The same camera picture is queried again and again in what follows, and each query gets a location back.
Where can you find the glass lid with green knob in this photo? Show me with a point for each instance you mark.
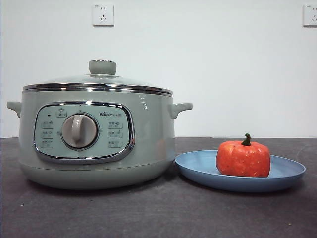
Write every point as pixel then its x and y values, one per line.
pixel 102 83

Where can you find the orange pumpkin with green stem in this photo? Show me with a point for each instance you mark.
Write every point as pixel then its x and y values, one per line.
pixel 242 158

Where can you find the pale green electric steamer pot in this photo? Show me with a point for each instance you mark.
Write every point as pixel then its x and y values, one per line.
pixel 153 141

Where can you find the blue plate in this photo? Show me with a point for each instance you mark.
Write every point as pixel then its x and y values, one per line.
pixel 198 166

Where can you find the white wall socket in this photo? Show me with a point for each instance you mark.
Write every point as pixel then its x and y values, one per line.
pixel 103 15
pixel 310 15

